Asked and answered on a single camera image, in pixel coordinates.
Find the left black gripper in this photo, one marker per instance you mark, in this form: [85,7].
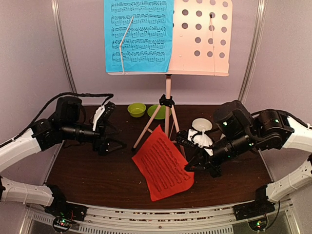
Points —
[101,146]

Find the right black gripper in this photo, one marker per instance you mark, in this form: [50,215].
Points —
[204,164]

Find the red sheet music paper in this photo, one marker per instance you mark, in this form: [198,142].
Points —
[162,165]

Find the blue sheet music paper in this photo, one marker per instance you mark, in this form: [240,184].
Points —
[138,35]

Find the pink music stand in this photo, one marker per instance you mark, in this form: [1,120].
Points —
[201,40]

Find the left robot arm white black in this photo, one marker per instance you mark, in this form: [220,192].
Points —
[42,134]

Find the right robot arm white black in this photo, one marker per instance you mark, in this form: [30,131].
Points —
[242,132]

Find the lime green bowl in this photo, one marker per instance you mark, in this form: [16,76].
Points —
[136,109]

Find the white and navy bowl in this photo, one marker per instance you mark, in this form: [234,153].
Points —
[202,124]

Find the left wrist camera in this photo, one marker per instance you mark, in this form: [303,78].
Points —
[102,113]

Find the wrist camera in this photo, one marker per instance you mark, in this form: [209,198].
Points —
[102,113]
[195,139]

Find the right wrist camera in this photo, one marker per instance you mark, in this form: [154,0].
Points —
[195,139]

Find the aluminium front rail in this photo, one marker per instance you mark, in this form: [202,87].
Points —
[206,220]

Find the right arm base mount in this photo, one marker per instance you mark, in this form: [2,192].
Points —
[260,206]

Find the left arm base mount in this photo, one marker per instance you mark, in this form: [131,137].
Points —
[63,209]

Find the left aluminium frame post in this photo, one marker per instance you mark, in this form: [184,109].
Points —
[61,39]

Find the aluminium frame post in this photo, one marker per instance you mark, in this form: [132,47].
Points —
[61,39]
[255,47]

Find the right aluminium frame post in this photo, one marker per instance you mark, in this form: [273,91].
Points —
[255,47]

